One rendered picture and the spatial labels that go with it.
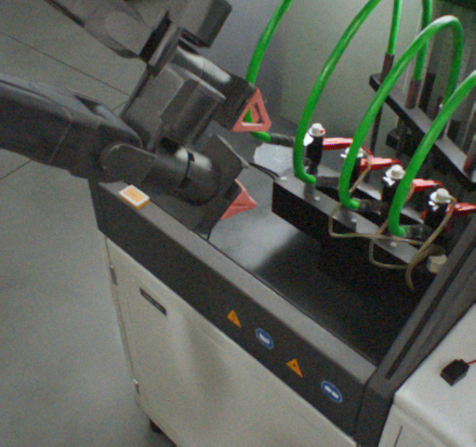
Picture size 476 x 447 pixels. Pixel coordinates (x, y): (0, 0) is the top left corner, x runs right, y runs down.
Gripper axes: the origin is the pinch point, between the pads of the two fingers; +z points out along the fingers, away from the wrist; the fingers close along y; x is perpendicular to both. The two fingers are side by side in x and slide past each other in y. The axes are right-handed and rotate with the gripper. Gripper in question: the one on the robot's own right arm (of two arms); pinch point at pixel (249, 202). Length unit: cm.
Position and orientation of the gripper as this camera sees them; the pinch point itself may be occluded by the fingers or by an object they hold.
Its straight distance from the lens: 78.7
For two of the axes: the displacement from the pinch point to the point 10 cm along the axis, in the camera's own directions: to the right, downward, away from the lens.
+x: -5.3, -5.9, 6.1
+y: 5.9, -7.7, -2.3
